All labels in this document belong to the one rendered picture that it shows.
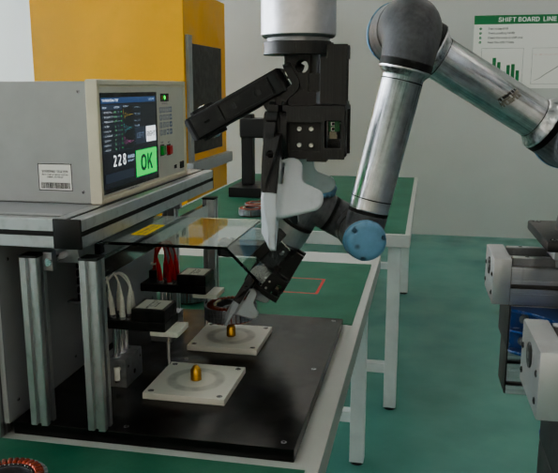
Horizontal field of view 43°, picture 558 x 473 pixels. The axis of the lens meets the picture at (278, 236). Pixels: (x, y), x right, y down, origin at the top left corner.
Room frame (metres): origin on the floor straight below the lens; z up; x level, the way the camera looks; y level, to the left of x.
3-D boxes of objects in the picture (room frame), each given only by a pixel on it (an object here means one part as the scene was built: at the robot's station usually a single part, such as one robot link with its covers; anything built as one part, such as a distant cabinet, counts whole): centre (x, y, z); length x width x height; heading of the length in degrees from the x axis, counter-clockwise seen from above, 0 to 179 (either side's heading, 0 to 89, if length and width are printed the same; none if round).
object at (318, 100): (0.74, -0.03, 1.29); 0.09 x 0.08 x 0.12; 80
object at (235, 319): (1.47, 0.10, 0.84); 0.11 x 0.11 x 0.04
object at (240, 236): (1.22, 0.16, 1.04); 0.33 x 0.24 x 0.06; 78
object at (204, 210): (1.37, 0.23, 1.03); 0.62 x 0.01 x 0.03; 168
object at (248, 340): (1.47, 0.10, 0.78); 0.15 x 0.15 x 0.01; 78
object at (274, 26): (0.75, -0.02, 1.37); 0.08 x 0.08 x 0.05
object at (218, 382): (1.23, 0.15, 0.78); 0.15 x 0.15 x 0.01; 78
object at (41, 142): (1.43, 0.44, 1.22); 0.44 x 0.39 x 0.20; 168
